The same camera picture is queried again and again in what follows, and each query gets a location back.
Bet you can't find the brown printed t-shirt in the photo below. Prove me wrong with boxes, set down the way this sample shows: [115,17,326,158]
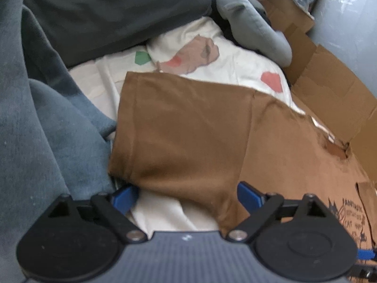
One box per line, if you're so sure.
[107,71,377,283]

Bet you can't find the grey-blue jeans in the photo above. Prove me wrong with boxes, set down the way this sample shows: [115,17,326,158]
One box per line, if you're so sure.
[0,0,118,283]

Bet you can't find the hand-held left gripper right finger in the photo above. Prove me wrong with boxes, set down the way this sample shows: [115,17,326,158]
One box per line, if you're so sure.
[225,181,333,244]

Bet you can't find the dark grey pillow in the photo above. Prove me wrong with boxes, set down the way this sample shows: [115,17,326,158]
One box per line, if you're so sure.
[22,0,213,68]

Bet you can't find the cream printed blanket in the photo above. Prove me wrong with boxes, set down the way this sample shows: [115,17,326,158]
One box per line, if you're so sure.
[69,16,305,233]

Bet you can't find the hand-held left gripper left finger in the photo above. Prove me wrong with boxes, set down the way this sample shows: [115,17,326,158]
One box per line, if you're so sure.
[43,184,148,244]

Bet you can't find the flattened cardboard sheet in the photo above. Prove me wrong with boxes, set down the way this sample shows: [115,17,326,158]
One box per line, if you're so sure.
[259,0,377,183]

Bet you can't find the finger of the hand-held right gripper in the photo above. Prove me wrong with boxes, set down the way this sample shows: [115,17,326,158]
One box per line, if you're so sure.
[357,249,377,260]

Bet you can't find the grey plastic-wrapped mattress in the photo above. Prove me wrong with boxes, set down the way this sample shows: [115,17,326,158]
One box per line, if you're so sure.
[309,0,377,101]

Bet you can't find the grey neck pillow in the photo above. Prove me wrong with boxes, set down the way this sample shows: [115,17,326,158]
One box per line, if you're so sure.
[216,0,293,68]

